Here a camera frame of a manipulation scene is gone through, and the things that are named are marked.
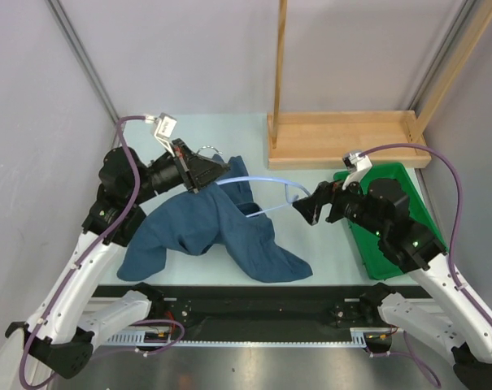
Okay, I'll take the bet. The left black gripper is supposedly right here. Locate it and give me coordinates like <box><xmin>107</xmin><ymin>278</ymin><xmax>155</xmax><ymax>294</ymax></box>
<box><xmin>128</xmin><ymin>138</ymin><xmax>230</xmax><ymax>205</ymax></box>

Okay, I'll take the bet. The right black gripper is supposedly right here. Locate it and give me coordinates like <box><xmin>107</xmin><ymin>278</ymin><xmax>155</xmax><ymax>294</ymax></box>
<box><xmin>292</xmin><ymin>171</ymin><xmax>386</xmax><ymax>238</ymax></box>

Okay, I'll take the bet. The light blue plastic hanger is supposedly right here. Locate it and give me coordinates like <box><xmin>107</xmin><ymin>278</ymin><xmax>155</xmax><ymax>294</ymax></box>
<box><xmin>196</xmin><ymin>145</ymin><xmax>311</xmax><ymax>219</ymax></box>

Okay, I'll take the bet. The blue t shirt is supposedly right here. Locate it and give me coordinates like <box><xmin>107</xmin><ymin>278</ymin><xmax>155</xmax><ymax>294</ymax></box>
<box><xmin>117</xmin><ymin>156</ymin><xmax>313</xmax><ymax>283</ymax></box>

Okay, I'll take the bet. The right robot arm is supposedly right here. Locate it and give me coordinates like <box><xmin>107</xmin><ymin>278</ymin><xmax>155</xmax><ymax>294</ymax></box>
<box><xmin>293</xmin><ymin>178</ymin><xmax>492</xmax><ymax>389</ymax></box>

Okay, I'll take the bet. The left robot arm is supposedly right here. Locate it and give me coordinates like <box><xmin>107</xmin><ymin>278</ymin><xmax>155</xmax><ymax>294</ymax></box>
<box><xmin>6</xmin><ymin>139</ymin><xmax>229</xmax><ymax>379</ymax></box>

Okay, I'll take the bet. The wooden hanger rack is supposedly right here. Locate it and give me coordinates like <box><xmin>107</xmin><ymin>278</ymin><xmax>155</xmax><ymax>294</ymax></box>
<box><xmin>267</xmin><ymin>1</ymin><xmax>492</xmax><ymax>170</ymax></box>

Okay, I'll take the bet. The green plastic tray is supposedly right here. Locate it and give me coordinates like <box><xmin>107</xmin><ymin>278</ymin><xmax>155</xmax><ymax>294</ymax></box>
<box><xmin>328</xmin><ymin>162</ymin><xmax>447</xmax><ymax>280</ymax></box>

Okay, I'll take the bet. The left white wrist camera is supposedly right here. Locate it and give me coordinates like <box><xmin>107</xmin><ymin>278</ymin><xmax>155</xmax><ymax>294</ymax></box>
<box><xmin>144</xmin><ymin>113</ymin><xmax>177</xmax><ymax>157</ymax></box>

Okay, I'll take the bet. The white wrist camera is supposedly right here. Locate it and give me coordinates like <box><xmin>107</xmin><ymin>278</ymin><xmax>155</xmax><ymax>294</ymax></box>
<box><xmin>144</xmin><ymin>113</ymin><xmax>177</xmax><ymax>157</ymax></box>
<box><xmin>342</xmin><ymin>150</ymin><xmax>372</xmax><ymax>190</ymax></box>

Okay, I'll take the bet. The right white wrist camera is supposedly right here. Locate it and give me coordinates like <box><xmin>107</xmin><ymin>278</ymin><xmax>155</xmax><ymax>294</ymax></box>
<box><xmin>342</xmin><ymin>150</ymin><xmax>372</xmax><ymax>190</ymax></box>

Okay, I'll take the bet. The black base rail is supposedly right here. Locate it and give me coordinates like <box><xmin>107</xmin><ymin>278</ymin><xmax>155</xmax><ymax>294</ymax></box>
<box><xmin>93</xmin><ymin>284</ymin><xmax>429</xmax><ymax>343</ymax></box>

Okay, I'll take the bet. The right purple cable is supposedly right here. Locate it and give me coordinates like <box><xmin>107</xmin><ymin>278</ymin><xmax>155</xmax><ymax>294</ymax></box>
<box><xmin>361</xmin><ymin>143</ymin><xmax>492</xmax><ymax>387</ymax></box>

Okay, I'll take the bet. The purple cable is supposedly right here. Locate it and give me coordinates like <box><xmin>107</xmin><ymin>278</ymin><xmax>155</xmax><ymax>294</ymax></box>
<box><xmin>18</xmin><ymin>115</ymin><xmax>186</xmax><ymax>388</ymax></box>
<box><xmin>361</xmin><ymin>143</ymin><xmax>492</xmax><ymax>387</ymax></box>

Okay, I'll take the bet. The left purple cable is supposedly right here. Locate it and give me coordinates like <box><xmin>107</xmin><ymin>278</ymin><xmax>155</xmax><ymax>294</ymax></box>
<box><xmin>18</xmin><ymin>115</ymin><xmax>186</xmax><ymax>388</ymax></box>

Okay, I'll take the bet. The white cable duct strip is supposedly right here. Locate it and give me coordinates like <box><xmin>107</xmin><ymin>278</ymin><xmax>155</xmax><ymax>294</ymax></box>
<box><xmin>103</xmin><ymin>327</ymin><xmax>396</xmax><ymax>353</ymax></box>

